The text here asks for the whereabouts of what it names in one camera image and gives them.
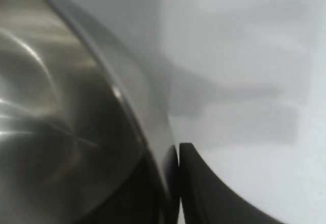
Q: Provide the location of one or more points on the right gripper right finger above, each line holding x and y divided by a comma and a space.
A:
203, 196

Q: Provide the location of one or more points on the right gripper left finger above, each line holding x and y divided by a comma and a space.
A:
150, 196

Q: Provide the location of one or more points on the stainless steel mixing bowl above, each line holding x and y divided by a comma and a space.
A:
63, 107

